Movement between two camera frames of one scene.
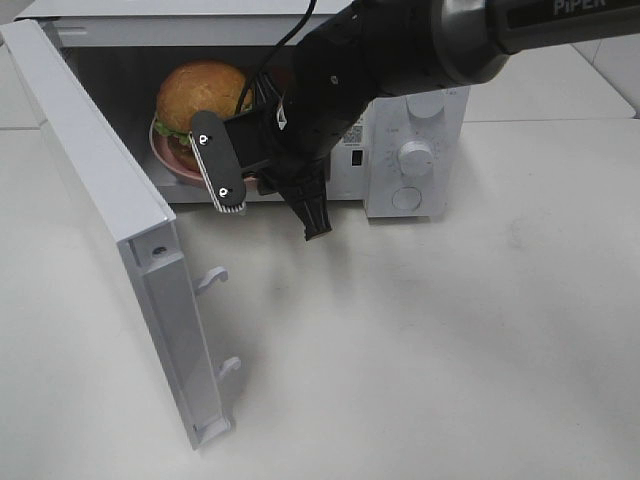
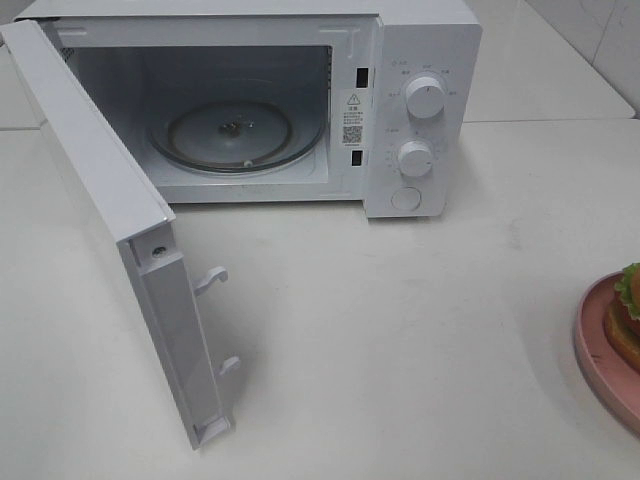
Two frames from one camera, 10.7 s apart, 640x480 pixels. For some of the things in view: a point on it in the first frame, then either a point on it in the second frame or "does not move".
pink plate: x=165 y=155 → x=612 y=385
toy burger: x=190 y=89 → x=622 y=317
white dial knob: x=415 y=158 does not move
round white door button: x=406 y=198 does not move
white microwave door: x=139 y=206 does not move
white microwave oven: x=154 y=65 does not move
